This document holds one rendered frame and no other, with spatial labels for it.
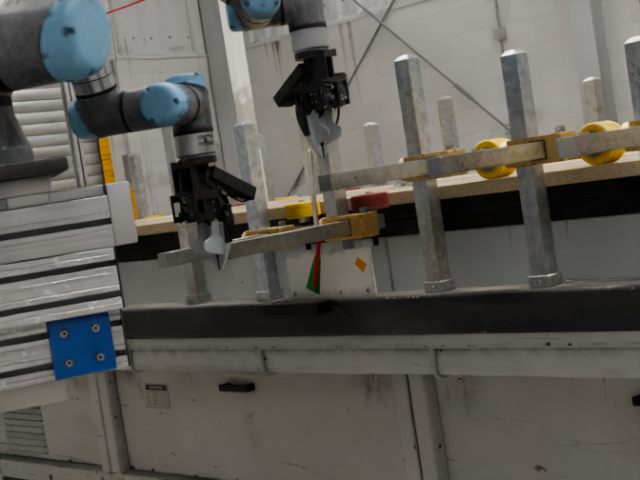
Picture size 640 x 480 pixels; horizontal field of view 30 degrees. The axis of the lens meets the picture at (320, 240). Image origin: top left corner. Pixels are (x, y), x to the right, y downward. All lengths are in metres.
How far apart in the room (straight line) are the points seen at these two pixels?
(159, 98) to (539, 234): 0.71
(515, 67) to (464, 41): 8.77
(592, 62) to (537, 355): 7.86
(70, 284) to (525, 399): 1.19
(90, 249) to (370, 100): 9.97
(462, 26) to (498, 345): 8.76
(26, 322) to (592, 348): 1.01
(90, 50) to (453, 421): 1.38
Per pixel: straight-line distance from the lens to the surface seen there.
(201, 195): 2.18
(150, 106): 2.09
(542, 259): 2.18
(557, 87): 10.43
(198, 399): 3.38
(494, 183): 2.42
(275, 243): 2.31
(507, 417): 2.63
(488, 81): 10.81
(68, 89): 5.21
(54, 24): 1.67
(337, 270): 2.50
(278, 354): 2.74
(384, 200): 2.50
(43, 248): 1.72
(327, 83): 2.38
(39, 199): 1.72
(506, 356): 2.30
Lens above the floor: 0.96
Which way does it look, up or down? 3 degrees down
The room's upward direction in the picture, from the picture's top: 9 degrees counter-clockwise
